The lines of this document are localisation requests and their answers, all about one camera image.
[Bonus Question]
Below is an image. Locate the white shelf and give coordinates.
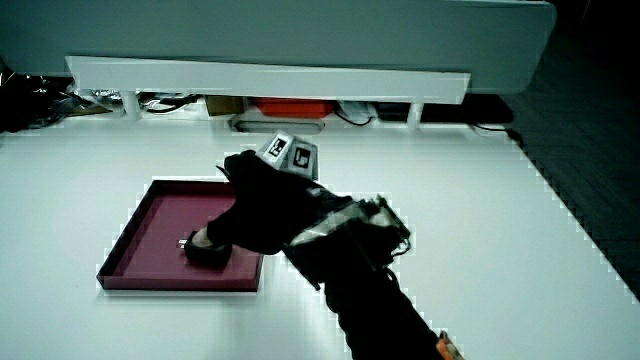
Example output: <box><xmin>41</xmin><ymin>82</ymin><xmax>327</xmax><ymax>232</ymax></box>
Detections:
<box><xmin>64</xmin><ymin>54</ymin><xmax>472</xmax><ymax>132</ymax></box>

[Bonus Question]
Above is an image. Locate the white back panel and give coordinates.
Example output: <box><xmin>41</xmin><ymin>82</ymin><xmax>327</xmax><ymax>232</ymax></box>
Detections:
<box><xmin>0</xmin><ymin>0</ymin><xmax>558</xmax><ymax>95</ymax></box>

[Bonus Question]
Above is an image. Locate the white bag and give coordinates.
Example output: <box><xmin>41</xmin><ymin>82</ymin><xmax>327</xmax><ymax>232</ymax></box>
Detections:
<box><xmin>335</xmin><ymin>100</ymin><xmax>377</xmax><ymax>126</ymax></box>

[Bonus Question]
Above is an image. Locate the gray flat tray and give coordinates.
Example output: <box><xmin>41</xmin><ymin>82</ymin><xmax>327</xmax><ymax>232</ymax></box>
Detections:
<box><xmin>228</xmin><ymin>118</ymin><xmax>326</xmax><ymax>135</ymax></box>

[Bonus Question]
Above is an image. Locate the black plastic bag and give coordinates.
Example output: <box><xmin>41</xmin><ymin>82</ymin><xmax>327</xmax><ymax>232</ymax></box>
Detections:
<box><xmin>0</xmin><ymin>69</ymin><xmax>76</xmax><ymax>134</ymax></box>

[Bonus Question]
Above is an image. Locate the person's right forearm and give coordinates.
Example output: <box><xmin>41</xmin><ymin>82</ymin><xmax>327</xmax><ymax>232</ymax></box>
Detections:
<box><xmin>319</xmin><ymin>264</ymin><xmax>446</xmax><ymax>360</ymax></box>

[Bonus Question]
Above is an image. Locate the maroon square plate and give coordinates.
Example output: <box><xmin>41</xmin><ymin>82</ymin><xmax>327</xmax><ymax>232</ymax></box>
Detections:
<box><xmin>96</xmin><ymin>178</ymin><xmax>265</xmax><ymax>293</ymax></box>

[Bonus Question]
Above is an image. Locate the black power cable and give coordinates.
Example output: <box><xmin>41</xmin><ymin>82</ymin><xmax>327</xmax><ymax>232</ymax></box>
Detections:
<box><xmin>469</xmin><ymin>122</ymin><xmax>525</xmax><ymax>149</ymax></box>

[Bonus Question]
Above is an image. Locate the black device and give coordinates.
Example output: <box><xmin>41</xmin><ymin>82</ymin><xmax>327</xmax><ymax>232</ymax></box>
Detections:
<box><xmin>374</xmin><ymin>94</ymin><xmax>515</xmax><ymax>125</ymax></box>

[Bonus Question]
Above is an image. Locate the orange box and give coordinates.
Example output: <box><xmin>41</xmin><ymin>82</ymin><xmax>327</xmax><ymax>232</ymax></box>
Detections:
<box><xmin>251</xmin><ymin>97</ymin><xmax>336</xmax><ymax>120</ymax></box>

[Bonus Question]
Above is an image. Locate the black cable bundle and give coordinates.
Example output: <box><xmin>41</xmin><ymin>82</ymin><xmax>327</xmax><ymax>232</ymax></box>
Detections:
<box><xmin>139</xmin><ymin>93</ymin><xmax>201</xmax><ymax>114</ymax></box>

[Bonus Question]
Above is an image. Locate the person's right hand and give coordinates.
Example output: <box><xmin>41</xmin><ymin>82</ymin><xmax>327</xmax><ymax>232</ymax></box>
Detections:
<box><xmin>192</xmin><ymin>130</ymin><xmax>412</xmax><ymax>291</ymax></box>

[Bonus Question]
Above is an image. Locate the black charger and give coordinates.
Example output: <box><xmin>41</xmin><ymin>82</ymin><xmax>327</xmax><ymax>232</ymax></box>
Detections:
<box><xmin>183</xmin><ymin>229</ymin><xmax>234</xmax><ymax>269</ymax></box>

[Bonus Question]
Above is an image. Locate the brown cardboard box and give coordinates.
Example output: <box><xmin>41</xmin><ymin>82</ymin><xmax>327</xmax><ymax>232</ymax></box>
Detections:
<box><xmin>204</xmin><ymin>94</ymin><xmax>246</xmax><ymax>117</ymax></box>

